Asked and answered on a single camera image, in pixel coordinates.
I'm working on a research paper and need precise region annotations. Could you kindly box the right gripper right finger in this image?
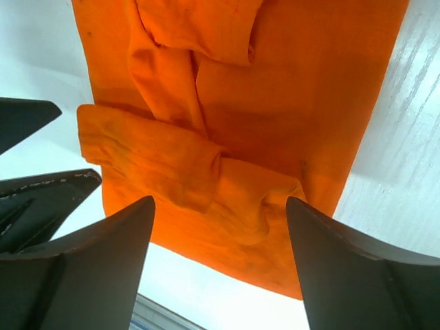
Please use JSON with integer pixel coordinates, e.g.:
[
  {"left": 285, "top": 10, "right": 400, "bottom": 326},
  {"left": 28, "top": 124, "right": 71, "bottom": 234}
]
[{"left": 286, "top": 197, "right": 439, "bottom": 329}]

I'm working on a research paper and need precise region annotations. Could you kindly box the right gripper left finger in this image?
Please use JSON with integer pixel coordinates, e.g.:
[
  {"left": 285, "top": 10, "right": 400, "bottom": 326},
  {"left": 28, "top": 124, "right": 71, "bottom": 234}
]
[{"left": 1, "top": 197, "right": 155, "bottom": 329}]

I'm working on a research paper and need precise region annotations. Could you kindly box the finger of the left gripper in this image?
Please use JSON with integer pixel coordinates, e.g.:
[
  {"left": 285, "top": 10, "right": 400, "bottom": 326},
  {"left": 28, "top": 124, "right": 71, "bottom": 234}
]
[
  {"left": 1, "top": 169, "right": 102, "bottom": 253},
  {"left": 1, "top": 97, "right": 62, "bottom": 154}
]

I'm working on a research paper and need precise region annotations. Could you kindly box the orange t shirt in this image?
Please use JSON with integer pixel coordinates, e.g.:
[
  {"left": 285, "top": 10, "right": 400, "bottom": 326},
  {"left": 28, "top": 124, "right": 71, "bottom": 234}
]
[{"left": 72, "top": 1, "right": 408, "bottom": 299}]

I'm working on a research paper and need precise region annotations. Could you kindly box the aluminium mounting rail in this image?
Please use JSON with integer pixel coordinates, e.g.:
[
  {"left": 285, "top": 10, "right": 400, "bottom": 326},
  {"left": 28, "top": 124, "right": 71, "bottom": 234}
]
[{"left": 129, "top": 294, "right": 205, "bottom": 330}]

